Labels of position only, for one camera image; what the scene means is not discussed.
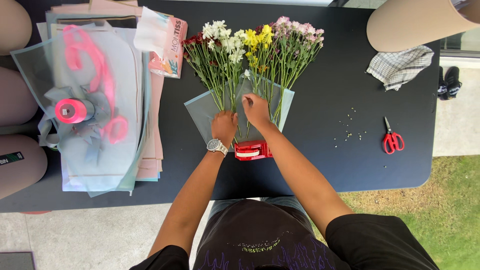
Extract dark red flower bunch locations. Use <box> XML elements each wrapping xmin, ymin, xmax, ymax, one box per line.
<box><xmin>181</xmin><ymin>32</ymin><xmax>226</xmax><ymax>112</ymax></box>

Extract pink ribbon spool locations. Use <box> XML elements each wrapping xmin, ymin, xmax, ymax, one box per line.
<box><xmin>54</xmin><ymin>98</ymin><xmax>95</xmax><ymax>125</ymax></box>

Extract stack of wrapping paper sheets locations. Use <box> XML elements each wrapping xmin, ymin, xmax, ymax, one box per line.
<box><xmin>10</xmin><ymin>0</ymin><xmax>166</xmax><ymax>198</ymax></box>

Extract grey blue ribbon bow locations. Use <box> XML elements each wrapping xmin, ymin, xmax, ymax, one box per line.
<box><xmin>37</xmin><ymin>86</ymin><xmax>113</xmax><ymax>163</ymax></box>

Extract person's right hand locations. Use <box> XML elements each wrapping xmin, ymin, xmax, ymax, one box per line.
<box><xmin>242</xmin><ymin>93</ymin><xmax>277</xmax><ymax>129</ymax></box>

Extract checkered cloth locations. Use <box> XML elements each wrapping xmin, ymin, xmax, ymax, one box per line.
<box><xmin>366</xmin><ymin>45</ymin><xmax>435</xmax><ymax>92</ymax></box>

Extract pink flower bunch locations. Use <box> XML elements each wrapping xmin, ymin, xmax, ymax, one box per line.
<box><xmin>270</xmin><ymin>16</ymin><xmax>325</xmax><ymax>126</ymax></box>

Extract white flower bunch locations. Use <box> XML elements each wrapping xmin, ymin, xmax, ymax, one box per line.
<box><xmin>202</xmin><ymin>20</ymin><xmax>246</xmax><ymax>113</ymax></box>

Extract large beige paper roll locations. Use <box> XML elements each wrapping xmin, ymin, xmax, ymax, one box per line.
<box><xmin>366</xmin><ymin>0</ymin><xmax>480</xmax><ymax>53</ymax></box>

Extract person's left hand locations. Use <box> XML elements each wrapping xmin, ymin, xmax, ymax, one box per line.
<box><xmin>211</xmin><ymin>110</ymin><xmax>239</xmax><ymax>145</ymax></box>

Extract red handled scissors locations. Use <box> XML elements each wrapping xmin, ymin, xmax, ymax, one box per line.
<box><xmin>382</xmin><ymin>116</ymin><xmax>406</xmax><ymax>155</ymax></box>

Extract yellow flower bunch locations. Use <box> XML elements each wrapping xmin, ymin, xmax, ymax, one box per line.
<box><xmin>243</xmin><ymin>24</ymin><xmax>275</xmax><ymax>121</ymax></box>

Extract grey floor mat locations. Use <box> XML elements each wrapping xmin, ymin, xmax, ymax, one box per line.
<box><xmin>0</xmin><ymin>251</ymin><xmax>37</xmax><ymax>270</ymax></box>

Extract red tape dispenser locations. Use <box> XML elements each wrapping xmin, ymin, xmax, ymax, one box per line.
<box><xmin>234</xmin><ymin>140</ymin><xmax>274</xmax><ymax>161</ymax></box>

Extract silver wristwatch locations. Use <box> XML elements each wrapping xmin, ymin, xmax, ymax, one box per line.
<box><xmin>206</xmin><ymin>138</ymin><xmax>229</xmax><ymax>157</ymax></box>

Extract scattered flower bits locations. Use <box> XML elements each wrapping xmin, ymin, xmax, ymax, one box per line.
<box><xmin>333</xmin><ymin>106</ymin><xmax>388</xmax><ymax>168</ymax></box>

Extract loose pink ribbon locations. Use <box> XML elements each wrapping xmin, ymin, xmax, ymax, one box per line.
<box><xmin>62</xmin><ymin>24</ymin><xmax>129</xmax><ymax>145</ymax></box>

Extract person's black t-shirt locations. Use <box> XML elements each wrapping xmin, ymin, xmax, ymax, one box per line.
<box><xmin>129</xmin><ymin>198</ymin><xmax>440</xmax><ymax>270</ymax></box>

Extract pair of black shoes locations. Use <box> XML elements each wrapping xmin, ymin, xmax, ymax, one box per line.
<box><xmin>437</xmin><ymin>66</ymin><xmax>463</xmax><ymax>101</ymax></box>

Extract beige paper roll black label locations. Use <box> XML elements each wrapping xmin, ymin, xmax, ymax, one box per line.
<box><xmin>0</xmin><ymin>134</ymin><xmax>49</xmax><ymax>200</ymax></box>

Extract translucent grey wrapping sheet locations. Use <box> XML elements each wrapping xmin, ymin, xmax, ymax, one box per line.
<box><xmin>183</xmin><ymin>71</ymin><xmax>296</xmax><ymax>145</ymax></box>

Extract person's blue jeans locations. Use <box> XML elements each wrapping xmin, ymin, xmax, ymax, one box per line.
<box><xmin>207</xmin><ymin>195</ymin><xmax>313</xmax><ymax>226</ymax></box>

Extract pink tissue pack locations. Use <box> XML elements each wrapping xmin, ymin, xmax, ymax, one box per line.
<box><xmin>133</xmin><ymin>6</ymin><xmax>188</xmax><ymax>79</ymax></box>

